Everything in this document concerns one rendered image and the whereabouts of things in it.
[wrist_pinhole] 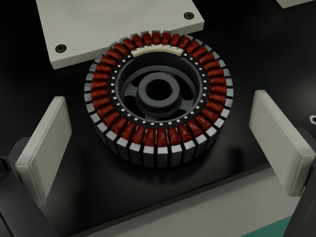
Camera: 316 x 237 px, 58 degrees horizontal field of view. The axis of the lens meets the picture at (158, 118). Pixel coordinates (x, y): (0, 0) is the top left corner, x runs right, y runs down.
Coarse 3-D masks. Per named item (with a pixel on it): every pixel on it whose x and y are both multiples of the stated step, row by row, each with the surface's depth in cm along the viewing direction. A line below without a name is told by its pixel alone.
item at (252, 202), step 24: (216, 192) 23; (240, 192) 23; (264, 192) 23; (144, 216) 22; (168, 216) 22; (192, 216) 22; (216, 216) 22; (240, 216) 22; (264, 216) 22; (288, 216) 22
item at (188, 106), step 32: (96, 64) 22; (128, 64) 23; (160, 64) 24; (192, 64) 23; (224, 64) 22; (96, 96) 21; (128, 96) 23; (192, 96) 23; (224, 96) 21; (96, 128) 21; (128, 128) 19; (160, 128) 19; (192, 128) 19; (128, 160) 21; (160, 160) 20
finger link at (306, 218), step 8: (312, 176) 13; (312, 184) 12; (304, 192) 12; (312, 192) 12; (304, 200) 12; (312, 200) 12; (296, 208) 11; (304, 208) 11; (312, 208) 11; (296, 216) 11; (304, 216) 11; (312, 216) 11; (288, 224) 11; (296, 224) 11; (304, 224) 11; (312, 224) 11; (288, 232) 10; (296, 232) 10; (304, 232) 10; (312, 232) 10
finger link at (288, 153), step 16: (256, 96) 19; (256, 112) 19; (272, 112) 17; (256, 128) 19; (272, 128) 17; (288, 128) 15; (272, 144) 17; (288, 144) 15; (304, 144) 14; (272, 160) 17; (288, 160) 15; (304, 160) 14; (288, 176) 15; (304, 176) 14; (288, 192) 15
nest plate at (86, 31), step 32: (64, 0) 29; (96, 0) 29; (128, 0) 29; (160, 0) 29; (64, 32) 27; (96, 32) 27; (128, 32) 27; (160, 32) 27; (192, 32) 28; (64, 64) 26
